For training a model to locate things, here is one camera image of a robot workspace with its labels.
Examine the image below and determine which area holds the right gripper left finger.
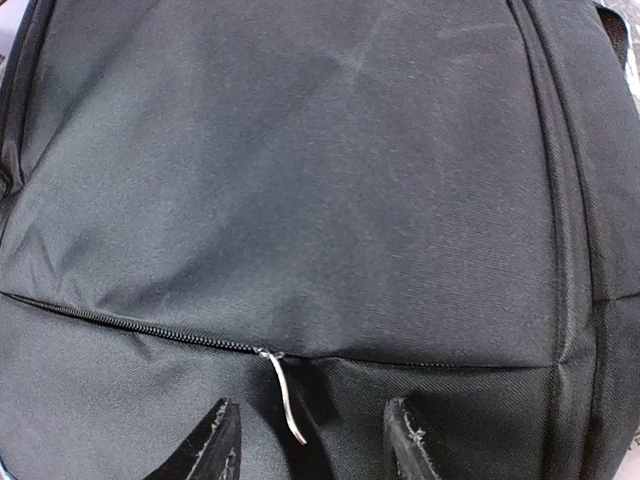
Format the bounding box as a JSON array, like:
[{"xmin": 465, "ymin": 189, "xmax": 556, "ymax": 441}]
[{"xmin": 145, "ymin": 398, "xmax": 241, "ymax": 480}]

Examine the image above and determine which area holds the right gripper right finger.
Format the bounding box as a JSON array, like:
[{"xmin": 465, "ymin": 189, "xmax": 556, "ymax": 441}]
[{"xmin": 383, "ymin": 398, "xmax": 440, "ymax": 480}]

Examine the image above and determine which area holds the black student bag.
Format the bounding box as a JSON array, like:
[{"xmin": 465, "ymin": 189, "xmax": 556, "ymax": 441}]
[{"xmin": 1, "ymin": 1, "xmax": 639, "ymax": 479}]

